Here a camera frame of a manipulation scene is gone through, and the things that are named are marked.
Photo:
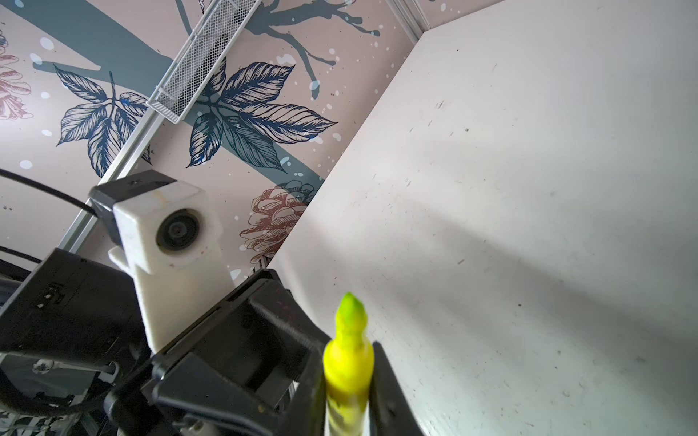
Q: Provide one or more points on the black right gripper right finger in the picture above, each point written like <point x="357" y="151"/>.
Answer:
<point x="389" y="410"/>

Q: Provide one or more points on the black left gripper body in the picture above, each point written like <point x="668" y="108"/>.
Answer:
<point x="224" y="371"/>

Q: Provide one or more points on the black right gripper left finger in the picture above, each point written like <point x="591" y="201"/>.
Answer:
<point x="305" y="414"/>

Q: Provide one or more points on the yellow highlighter pen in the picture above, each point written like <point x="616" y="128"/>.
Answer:
<point x="348" y="363"/>

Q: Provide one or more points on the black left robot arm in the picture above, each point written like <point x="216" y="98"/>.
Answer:
<point x="73" y="310"/>

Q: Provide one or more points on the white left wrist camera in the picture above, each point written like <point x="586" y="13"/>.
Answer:
<point x="166" y="235"/>

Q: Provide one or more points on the white mesh wall tray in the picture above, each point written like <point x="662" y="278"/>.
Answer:
<point x="200" y="57"/>

